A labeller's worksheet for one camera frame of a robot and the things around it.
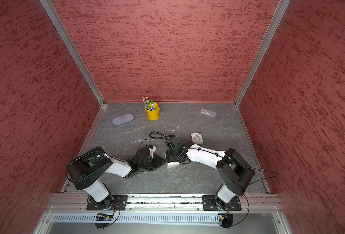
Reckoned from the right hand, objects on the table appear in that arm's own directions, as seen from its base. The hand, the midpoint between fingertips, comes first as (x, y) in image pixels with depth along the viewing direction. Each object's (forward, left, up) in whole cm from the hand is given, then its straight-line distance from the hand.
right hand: (170, 161), depth 86 cm
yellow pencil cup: (+36, +14, +1) cm, 39 cm away
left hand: (-1, +2, -2) cm, 3 cm away
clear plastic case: (+41, -30, -2) cm, 51 cm away
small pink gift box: (-3, 0, +2) cm, 3 cm away
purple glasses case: (+33, +36, +2) cm, 49 cm away
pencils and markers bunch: (+39, +15, +11) cm, 43 cm away
